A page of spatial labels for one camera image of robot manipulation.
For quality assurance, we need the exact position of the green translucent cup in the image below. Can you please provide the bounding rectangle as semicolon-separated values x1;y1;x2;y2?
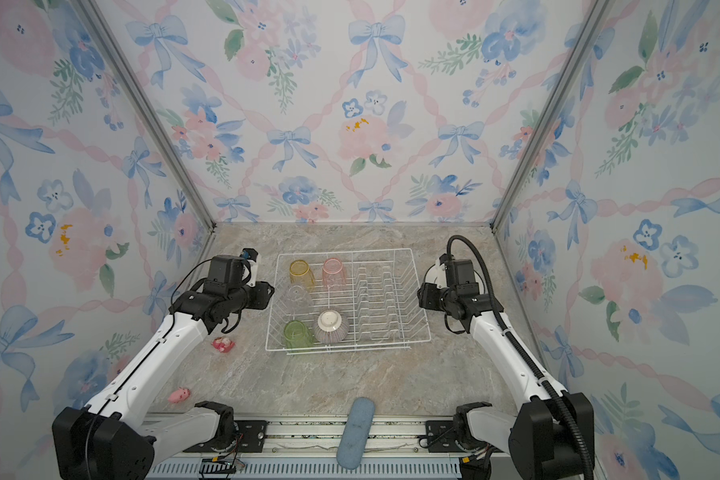
284;320;315;350

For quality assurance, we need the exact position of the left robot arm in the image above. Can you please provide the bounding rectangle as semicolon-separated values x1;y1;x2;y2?
52;248;275;479

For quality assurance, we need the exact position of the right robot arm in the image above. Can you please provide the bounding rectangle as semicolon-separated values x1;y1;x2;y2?
417;254;595;479

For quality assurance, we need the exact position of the red small toy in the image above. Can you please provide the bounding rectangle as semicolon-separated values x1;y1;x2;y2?
212;337;235;353

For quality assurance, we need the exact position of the clear glass cup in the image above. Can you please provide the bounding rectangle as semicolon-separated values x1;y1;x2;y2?
285;284;313;312

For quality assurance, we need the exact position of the yellow translucent cup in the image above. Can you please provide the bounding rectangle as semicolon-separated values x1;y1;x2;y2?
288;259;316;291

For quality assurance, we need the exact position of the pink translucent cup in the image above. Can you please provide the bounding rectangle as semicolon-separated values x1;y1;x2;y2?
322;257;347;291

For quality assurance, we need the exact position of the ribbed ceramic bowl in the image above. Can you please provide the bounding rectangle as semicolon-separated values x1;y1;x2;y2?
313;310;349;344

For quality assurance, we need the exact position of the pink small toy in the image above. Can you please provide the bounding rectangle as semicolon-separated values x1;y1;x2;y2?
168;388;191;404

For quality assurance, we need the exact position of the black camera cable left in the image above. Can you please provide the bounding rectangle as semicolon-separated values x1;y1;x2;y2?
83;254;241;480

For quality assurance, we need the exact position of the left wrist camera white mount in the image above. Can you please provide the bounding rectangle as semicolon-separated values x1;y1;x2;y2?
241;248;259;287

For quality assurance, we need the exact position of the black corrugated hose right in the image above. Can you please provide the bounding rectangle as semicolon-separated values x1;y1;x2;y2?
445;235;595;480

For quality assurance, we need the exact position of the white wire dish rack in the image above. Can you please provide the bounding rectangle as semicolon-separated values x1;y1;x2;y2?
265;248;432;355

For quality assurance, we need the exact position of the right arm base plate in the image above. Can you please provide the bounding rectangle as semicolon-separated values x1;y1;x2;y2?
419;419;471;453

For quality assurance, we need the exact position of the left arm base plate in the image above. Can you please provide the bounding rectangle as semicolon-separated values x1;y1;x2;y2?
184;419;268;454

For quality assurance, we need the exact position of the aluminium front rail frame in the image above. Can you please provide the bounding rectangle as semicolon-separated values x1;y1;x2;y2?
77;413;607;480

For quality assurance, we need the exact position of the aluminium corner post left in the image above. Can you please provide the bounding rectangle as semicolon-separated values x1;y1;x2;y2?
72;0;216;232

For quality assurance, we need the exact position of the aluminium corner post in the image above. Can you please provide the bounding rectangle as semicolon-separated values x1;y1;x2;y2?
72;0;216;232
491;0;611;235

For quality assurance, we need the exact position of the aluminium corner post right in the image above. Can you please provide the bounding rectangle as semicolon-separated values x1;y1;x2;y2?
491;0;611;235

